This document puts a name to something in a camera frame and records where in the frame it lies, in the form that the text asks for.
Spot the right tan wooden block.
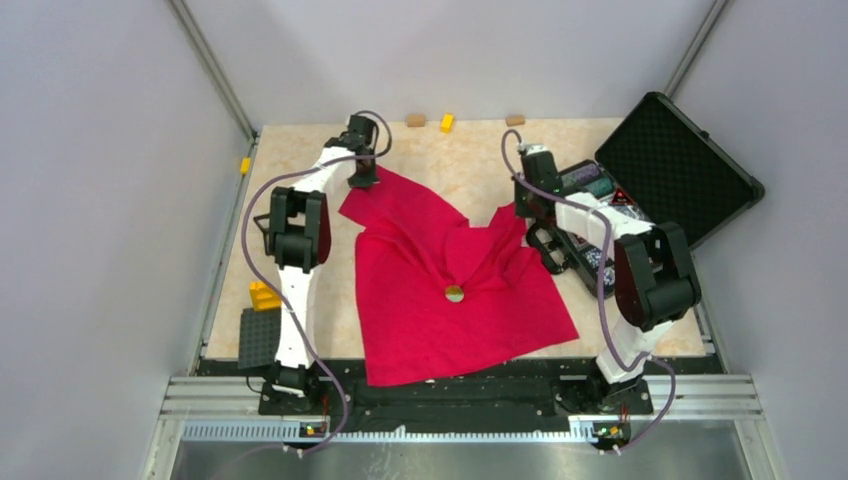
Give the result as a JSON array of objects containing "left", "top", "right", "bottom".
[{"left": 505, "top": 115, "right": 526, "bottom": 127}]

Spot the dark grey studded baseplate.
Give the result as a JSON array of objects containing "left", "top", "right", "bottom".
[{"left": 238, "top": 308, "right": 281, "bottom": 369}]

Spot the black case with chips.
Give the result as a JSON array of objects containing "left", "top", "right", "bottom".
[{"left": 525, "top": 91, "right": 766, "bottom": 299}]

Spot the left tan wooden block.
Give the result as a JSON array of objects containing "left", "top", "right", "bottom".
[{"left": 405, "top": 113, "right": 427, "bottom": 128}]

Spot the yellow wedge block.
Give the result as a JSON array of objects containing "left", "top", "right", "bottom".
[{"left": 248, "top": 281, "right": 282, "bottom": 312}]

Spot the red t-shirt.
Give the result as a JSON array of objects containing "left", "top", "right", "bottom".
[{"left": 340, "top": 168, "right": 579, "bottom": 387}]

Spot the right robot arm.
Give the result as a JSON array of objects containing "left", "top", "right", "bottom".
[{"left": 513, "top": 143, "right": 701, "bottom": 412}]

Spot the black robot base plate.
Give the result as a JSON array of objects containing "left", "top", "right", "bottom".
[{"left": 254, "top": 356, "right": 727, "bottom": 439}]

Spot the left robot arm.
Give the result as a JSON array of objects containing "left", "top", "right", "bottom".
[{"left": 263, "top": 110, "right": 379, "bottom": 414}]

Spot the yellow small block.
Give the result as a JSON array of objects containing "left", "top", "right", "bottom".
[{"left": 439, "top": 113, "right": 455, "bottom": 133}]

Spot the tan wooden block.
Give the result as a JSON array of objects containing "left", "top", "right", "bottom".
[
  {"left": 405, "top": 113, "right": 427, "bottom": 128},
  {"left": 505, "top": 115, "right": 526, "bottom": 127}
]

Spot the small black framed box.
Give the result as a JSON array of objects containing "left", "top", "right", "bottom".
[{"left": 252, "top": 213, "right": 272, "bottom": 256}]

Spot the white round pin brooch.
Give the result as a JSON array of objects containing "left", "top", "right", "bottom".
[{"left": 444, "top": 285, "right": 465, "bottom": 303}]

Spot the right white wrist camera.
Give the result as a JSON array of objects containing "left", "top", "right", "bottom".
[{"left": 517, "top": 143, "right": 549, "bottom": 157}]

